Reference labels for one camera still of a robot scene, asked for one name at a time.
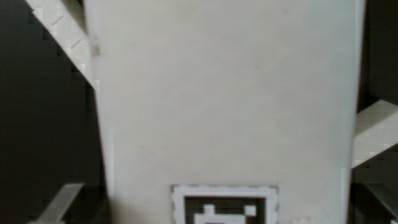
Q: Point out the white L-shaped obstacle wall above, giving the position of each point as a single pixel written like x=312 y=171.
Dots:
x=60 y=14

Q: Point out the white cabinet top block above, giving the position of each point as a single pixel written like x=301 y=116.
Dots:
x=227 y=78

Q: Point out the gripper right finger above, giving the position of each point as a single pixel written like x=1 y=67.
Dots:
x=381 y=205

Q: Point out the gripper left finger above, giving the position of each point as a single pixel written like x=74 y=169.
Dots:
x=60 y=204

